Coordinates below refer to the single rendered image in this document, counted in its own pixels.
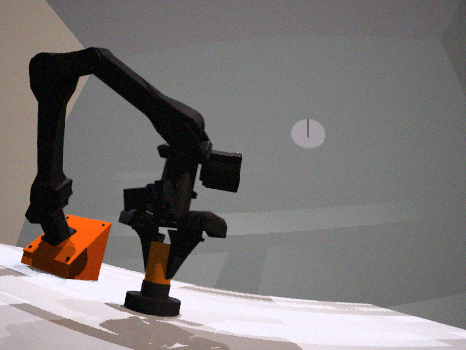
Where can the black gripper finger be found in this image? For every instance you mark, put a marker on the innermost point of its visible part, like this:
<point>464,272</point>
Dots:
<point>146,236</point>
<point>182,244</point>

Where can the orange knob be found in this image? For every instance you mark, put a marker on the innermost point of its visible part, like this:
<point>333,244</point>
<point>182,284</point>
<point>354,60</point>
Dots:
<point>157,262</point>

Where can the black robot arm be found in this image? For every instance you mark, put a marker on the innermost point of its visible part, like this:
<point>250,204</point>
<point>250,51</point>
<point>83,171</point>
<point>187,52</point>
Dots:
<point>53,80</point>

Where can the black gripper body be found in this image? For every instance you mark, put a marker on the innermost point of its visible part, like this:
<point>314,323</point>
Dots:
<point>193,222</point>

